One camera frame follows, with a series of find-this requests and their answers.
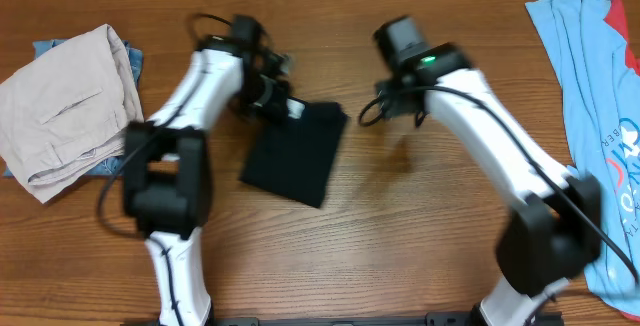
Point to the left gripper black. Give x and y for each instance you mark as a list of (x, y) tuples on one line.
[(277, 105)]

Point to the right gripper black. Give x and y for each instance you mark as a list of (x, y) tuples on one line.
[(391, 108)]

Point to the black shirt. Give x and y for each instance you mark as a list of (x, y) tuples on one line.
[(294, 159)]

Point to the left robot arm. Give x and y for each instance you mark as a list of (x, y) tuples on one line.
[(167, 177)]

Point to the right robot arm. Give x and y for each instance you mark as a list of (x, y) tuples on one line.
[(554, 216)]

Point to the blue folded jeans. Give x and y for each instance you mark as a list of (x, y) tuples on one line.
[(107, 165)]

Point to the light blue t-shirt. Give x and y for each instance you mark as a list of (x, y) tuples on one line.
[(587, 45)]

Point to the beige folded trousers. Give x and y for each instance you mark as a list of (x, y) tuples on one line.
[(47, 159)]

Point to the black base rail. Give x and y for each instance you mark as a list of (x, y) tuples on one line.
[(340, 321)]

